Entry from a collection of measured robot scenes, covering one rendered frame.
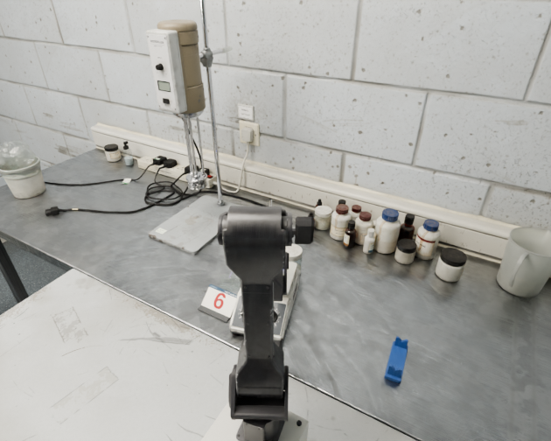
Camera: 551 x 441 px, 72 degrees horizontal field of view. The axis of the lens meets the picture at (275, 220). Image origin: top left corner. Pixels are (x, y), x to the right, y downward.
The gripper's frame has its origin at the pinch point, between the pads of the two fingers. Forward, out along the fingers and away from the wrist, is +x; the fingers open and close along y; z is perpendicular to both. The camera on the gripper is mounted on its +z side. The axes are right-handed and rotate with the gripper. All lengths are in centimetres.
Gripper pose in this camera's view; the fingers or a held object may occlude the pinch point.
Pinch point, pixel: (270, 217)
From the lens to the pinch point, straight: 84.5
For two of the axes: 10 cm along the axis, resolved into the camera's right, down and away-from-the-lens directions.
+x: 0.3, -5.5, 8.3
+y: 10.0, 0.2, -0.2
